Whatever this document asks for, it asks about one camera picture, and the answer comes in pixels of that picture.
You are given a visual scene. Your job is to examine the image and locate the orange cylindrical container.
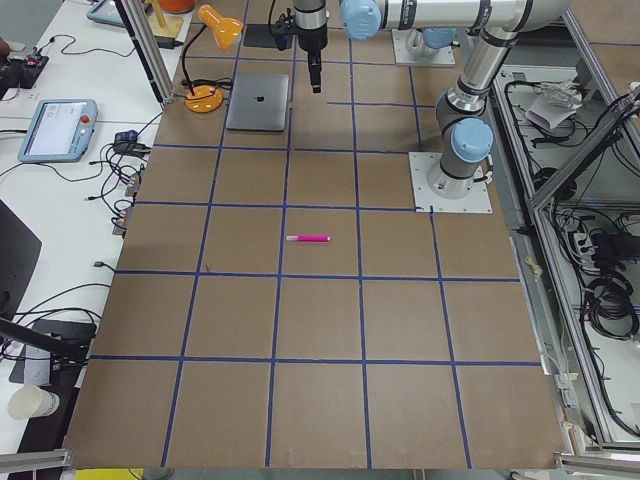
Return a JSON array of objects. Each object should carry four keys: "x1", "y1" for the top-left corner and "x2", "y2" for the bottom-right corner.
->
[{"x1": 159, "y1": 0, "x2": 195, "y2": 14}]

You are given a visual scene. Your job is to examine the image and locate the black power adapter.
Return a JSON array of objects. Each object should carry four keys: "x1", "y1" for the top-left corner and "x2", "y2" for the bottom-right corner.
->
[{"x1": 155, "y1": 36, "x2": 184, "y2": 50}]

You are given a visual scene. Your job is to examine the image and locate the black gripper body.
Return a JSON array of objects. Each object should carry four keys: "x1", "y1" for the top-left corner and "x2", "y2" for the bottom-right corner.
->
[{"x1": 293, "y1": 0, "x2": 328, "y2": 94}]

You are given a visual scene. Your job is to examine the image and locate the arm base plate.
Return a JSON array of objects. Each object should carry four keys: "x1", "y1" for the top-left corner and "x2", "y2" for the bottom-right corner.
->
[
  {"x1": 408, "y1": 152, "x2": 493, "y2": 214},
  {"x1": 392, "y1": 27, "x2": 456, "y2": 67}
]

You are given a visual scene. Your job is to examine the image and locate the white paper cup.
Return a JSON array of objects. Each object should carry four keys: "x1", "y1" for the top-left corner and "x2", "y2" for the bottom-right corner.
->
[{"x1": 7, "y1": 385, "x2": 60, "y2": 420}]

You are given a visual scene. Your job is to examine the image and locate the pink highlighter pen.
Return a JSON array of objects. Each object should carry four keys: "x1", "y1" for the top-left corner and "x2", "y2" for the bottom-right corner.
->
[{"x1": 285, "y1": 235, "x2": 331, "y2": 243}]

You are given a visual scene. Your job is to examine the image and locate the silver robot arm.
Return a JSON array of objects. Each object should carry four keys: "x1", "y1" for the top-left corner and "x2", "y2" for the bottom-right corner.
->
[{"x1": 339, "y1": 1, "x2": 570, "y2": 199}]

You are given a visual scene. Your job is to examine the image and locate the blue teach pendant tablet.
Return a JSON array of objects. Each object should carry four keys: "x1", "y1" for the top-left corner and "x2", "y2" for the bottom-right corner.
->
[{"x1": 17, "y1": 99, "x2": 98, "y2": 164}]

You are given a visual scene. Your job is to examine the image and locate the wooden stand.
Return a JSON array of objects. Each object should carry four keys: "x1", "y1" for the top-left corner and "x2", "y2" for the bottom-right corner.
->
[{"x1": 146, "y1": 0, "x2": 184, "y2": 39}]

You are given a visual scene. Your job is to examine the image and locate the grey closed laptop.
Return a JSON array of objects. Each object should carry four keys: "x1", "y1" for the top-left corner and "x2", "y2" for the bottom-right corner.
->
[{"x1": 226, "y1": 73, "x2": 289, "y2": 132}]

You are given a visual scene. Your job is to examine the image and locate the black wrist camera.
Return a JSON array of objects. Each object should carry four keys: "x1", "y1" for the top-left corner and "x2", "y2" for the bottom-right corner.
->
[{"x1": 272, "y1": 14, "x2": 293, "y2": 51}]

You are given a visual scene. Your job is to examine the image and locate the aluminium frame post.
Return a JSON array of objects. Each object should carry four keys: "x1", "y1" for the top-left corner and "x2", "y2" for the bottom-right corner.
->
[{"x1": 115, "y1": 0, "x2": 175, "y2": 105}]

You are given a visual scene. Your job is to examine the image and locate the black monitor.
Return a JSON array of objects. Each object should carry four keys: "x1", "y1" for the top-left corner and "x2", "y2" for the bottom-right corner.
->
[{"x1": 0, "y1": 202, "x2": 42, "y2": 320}]

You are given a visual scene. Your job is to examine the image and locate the orange desk lamp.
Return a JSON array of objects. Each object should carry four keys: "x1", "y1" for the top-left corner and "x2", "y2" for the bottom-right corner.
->
[{"x1": 180, "y1": 4, "x2": 245, "y2": 113}]

